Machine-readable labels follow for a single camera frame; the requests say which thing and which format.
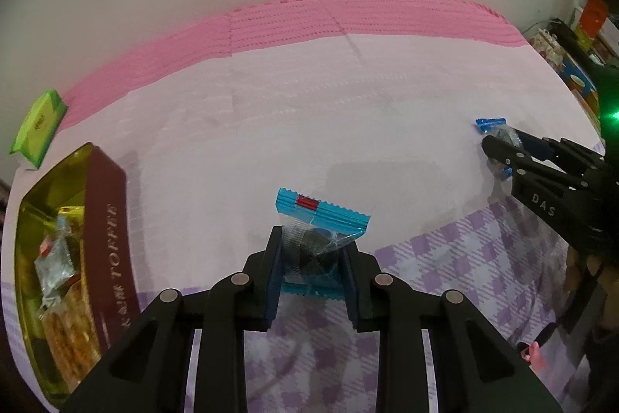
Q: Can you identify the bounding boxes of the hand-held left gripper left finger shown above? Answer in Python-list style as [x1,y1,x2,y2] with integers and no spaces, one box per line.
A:
[60,224,284,413]

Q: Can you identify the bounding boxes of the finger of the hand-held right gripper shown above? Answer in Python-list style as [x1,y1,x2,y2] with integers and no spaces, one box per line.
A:
[481,134,587,190]
[505,129,606,173]

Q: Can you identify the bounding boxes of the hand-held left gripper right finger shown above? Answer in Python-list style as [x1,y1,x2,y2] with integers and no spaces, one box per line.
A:
[339,243,564,413]

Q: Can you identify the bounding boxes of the blue candy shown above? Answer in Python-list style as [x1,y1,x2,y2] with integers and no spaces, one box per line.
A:
[275,187,371,300]
[475,117,520,180]

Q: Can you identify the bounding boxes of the maroon tin box gold inside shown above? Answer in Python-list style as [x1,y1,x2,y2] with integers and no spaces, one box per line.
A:
[14,142,143,411]

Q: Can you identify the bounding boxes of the clear snack packets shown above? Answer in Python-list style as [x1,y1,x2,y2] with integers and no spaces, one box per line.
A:
[41,282,102,387]

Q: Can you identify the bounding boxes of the clear candy with yellow edge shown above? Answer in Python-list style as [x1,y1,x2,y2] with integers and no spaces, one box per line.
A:
[55,206,87,244]

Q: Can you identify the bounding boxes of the grey foil snack packet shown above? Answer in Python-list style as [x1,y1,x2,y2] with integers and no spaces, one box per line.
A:
[34,234,83,307]

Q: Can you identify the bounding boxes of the person's right hand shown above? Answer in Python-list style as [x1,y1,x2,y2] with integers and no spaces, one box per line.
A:
[563,245,588,295]

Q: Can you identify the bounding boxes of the stacked colourful boxes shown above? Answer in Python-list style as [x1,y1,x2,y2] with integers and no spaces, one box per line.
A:
[561,55,603,123]

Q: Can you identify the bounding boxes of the colourful printed bag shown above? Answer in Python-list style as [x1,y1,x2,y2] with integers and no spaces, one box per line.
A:
[529,26,566,65]

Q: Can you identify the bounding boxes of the orange box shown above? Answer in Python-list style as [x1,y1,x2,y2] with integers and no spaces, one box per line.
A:
[579,0,609,37]

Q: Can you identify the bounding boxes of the small pink object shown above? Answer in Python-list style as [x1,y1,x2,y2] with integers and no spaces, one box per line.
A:
[519,342,548,368]

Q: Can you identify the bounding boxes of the green tissue pack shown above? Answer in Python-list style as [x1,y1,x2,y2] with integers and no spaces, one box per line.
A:
[10,89,68,169]

